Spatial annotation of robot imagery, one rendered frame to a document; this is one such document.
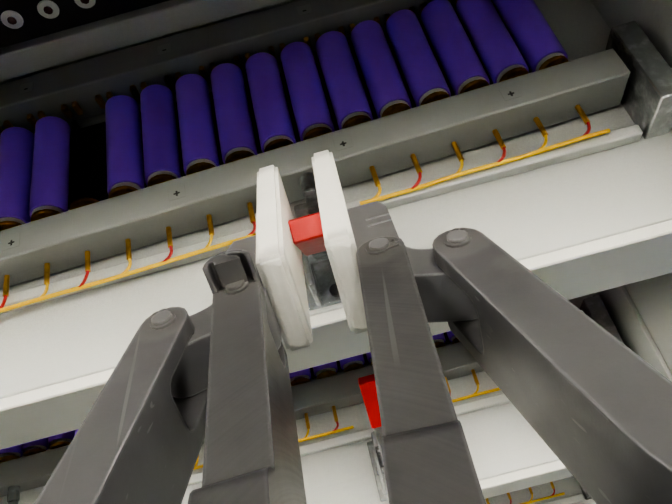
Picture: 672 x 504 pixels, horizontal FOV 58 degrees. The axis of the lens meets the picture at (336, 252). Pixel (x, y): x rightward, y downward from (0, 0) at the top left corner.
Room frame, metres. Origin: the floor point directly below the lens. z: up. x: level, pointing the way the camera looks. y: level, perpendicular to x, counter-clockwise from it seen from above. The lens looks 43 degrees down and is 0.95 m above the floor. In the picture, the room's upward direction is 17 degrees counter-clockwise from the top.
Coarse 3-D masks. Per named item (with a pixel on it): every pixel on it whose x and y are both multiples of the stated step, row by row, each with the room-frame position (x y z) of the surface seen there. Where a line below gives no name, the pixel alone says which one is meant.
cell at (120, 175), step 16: (128, 96) 0.33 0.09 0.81; (112, 112) 0.31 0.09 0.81; (128, 112) 0.31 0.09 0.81; (112, 128) 0.30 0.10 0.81; (128, 128) 0.30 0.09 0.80; (112, 144) 0.29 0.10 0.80; (128, 144) 0.29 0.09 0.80; (112, 160) 0.28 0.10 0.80; (128, 160) 0.28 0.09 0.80; (112, 176) 0.27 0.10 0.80; (128, 176) 0.27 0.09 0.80
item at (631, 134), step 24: (576, 144) 0.22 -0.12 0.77; (600, 144) 0.22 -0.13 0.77; (624, 144) 0.22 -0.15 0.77; (504, 168) 0.22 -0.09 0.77; (528, 168) 0.22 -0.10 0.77; (432, 192) 0.22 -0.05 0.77; (216, 240) 0.23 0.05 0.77; (144, 264) 0.23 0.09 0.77; (168, 264) 0.23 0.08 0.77; (48, 288) 0.23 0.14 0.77
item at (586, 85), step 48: (480, 96) 0.25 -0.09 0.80; (528, 96) 0.24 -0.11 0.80; (576, 96) 0.23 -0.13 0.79; (336, 144) 0.24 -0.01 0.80; (384, 144) 0.23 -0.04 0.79; (432, 144) 0.24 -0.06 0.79; (480, 144) 0.24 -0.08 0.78; (144, 192) 0.25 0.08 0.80; (192, 192) 0.24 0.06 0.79; (240, 192) 0.24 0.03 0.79; (288, 192) 0.24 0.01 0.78; (0, 240) 0.25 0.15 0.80; (48, 240) 0.24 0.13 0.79; (96, 240) 0.24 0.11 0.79; (144, 240) 0.24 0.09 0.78; (0, 288) 0.24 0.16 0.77
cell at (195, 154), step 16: (192, 80) 0.32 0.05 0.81; (176, 96) 0.32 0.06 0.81; (192, 96) 0.31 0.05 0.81; (208, 96) 0.31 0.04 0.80; (192, 112) 0.30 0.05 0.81; (208, 112) 0.30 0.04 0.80; (192, 128) 0.28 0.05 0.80; (208, 128) 0.29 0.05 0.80; (192, 144) 0.27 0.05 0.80; (208, 144) 0.27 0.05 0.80; (192, 160) 0.27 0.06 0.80; (208, 160) 0.27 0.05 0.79
